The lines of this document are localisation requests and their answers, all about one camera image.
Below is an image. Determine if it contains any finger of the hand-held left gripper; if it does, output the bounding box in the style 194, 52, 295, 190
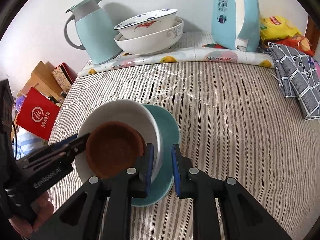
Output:
47, 134, 79, 148
24, 133, 91, 167

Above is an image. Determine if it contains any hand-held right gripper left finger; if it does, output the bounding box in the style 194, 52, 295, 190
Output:
30, 143, 155, 240

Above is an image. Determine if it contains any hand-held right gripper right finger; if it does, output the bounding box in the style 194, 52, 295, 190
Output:
171, 144, 293, 240

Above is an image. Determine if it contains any brown bowl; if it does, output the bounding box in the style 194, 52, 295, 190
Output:
86, 121, 146, 179

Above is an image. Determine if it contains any blue oval dish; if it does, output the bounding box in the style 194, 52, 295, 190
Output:
131, 104, 181, 207

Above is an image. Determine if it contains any small white bowl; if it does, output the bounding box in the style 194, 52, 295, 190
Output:
75, 99, 163, 184

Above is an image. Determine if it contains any person's left hand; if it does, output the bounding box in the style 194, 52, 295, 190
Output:
7, 192, 54, 238

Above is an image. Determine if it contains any red paper bag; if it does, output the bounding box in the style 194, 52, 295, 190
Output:
15, 87, 61, 141

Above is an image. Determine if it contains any blue striped cloth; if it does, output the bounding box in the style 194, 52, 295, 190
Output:
12, 127, 48, 159

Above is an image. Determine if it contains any patterned gift box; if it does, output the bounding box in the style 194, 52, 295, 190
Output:
52, 64, 78, 93

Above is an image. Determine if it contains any cardboard box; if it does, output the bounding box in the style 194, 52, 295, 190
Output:
21, 61, 66, 101

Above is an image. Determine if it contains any striped quilted blanket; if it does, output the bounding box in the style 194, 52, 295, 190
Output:
47, 31, 320, 240

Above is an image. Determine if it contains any black device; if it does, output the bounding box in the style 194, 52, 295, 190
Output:
0, 79, 14, 136

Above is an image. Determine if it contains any fruit-print rolled tablecloth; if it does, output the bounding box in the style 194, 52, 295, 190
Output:
77, 47, 274, 77

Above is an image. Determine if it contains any teal thermos jug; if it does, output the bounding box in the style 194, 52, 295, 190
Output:
64, 0, 123, 65

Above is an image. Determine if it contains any large white bowl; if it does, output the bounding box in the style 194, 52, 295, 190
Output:
114, 17, 184, 55

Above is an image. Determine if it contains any floral white bowl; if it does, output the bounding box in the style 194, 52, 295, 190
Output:
114, 8, 178, 40

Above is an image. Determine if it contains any grey checked cloth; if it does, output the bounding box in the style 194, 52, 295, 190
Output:
269, 42, 320, 121

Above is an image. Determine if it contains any blue electric kettle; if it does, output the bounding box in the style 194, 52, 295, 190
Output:
211, 0, 260, 52

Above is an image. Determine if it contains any yellow snack bag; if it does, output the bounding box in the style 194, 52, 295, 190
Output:
260, 16, 301, 43

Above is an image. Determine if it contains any red snack bag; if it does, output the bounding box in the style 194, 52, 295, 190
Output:
275, 35, 315, 57

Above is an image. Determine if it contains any wooden door frame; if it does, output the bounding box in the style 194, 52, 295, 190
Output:
305, 15, 320, 46

